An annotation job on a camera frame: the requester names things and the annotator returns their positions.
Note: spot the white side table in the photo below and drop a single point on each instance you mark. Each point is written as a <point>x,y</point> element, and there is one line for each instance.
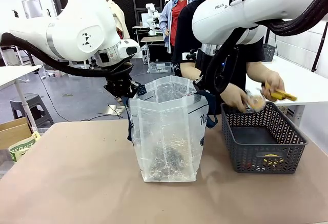
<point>297,83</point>
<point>15,74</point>

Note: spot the person in red top, blue shirt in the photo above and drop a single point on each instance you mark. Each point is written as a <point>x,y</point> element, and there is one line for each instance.
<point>169,21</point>

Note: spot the person's left hand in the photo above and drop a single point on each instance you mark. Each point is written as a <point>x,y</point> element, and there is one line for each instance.
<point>274,84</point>

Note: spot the yellow item inside basket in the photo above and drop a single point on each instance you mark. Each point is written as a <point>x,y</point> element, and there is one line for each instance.
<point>273,159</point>

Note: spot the metal mannequin base plate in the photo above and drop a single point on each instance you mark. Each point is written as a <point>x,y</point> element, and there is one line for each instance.
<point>115,109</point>

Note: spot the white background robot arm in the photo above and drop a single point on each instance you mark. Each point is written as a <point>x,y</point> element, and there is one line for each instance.
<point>152,16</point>

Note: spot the small wooden background desk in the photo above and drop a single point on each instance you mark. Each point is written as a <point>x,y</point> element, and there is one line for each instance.
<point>152,39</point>

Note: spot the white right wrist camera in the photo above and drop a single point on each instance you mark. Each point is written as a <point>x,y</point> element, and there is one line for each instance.
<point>189,55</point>

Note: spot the person's right hand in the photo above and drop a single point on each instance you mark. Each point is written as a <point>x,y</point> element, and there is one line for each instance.
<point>235,98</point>

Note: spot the mannequin with cream jacket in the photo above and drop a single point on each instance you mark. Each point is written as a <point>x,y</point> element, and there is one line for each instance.
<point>120,19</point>

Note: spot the person in black t-shirt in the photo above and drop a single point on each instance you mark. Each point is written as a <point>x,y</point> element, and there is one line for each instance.
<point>185,29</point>

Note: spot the yellow snack package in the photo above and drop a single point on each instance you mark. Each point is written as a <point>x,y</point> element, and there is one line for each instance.
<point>283,95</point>

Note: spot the clear plastic storage bin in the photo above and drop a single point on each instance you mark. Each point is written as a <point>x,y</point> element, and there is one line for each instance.
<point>160,67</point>

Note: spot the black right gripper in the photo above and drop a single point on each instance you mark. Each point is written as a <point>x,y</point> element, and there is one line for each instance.
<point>214,75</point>

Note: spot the person's right forearm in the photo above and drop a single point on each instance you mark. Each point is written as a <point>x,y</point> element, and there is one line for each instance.
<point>191,70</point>

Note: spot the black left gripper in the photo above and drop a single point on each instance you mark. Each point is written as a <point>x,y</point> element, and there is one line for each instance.
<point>119,83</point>

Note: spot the green and white carton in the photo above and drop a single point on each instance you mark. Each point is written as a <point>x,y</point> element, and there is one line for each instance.
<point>23,147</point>

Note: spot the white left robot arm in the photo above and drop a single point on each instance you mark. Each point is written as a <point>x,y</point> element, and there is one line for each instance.
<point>77,26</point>

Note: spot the round clear-wrapped snack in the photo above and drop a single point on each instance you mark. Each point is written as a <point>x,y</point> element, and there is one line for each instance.
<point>255,102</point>

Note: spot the grey plastic step stool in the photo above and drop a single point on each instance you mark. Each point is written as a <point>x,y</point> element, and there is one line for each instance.
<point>36,106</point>

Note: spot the brown cardboard box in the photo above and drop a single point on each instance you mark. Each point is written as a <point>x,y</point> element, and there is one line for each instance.
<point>14,134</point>

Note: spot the grey panel on stand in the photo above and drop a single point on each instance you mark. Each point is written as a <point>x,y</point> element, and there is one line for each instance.
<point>32,8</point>

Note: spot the person's left forearm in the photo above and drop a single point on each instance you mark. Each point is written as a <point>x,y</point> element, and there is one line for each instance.
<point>256,69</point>

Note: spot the black slanted tripod leg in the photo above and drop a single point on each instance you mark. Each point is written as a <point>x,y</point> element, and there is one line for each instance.
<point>320,47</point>

